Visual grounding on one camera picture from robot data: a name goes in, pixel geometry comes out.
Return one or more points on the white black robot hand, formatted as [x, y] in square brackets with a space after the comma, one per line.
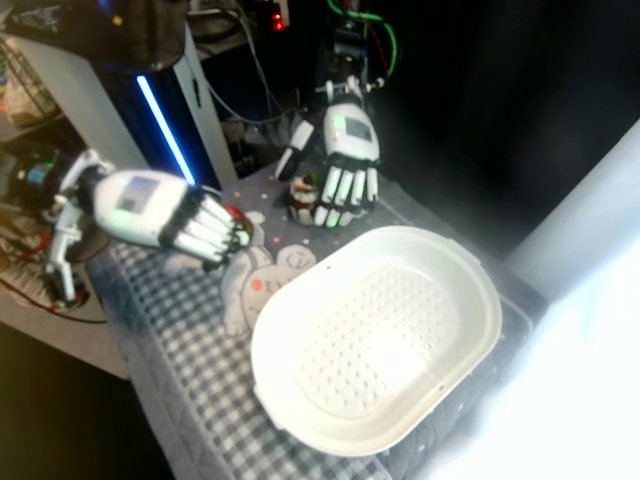
[350, 130]
[135, 205]

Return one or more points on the white oval plastic basket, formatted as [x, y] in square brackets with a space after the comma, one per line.
[375, 340]

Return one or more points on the white computer tower blue light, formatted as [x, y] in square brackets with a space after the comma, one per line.
[200, 100]

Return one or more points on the grey checked quilt bear print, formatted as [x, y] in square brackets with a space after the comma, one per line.
[190, 360]

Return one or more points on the black fabric bag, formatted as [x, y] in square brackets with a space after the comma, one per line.
[100, 30]

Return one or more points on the white robot body cover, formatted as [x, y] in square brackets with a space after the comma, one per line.
[575, 375]

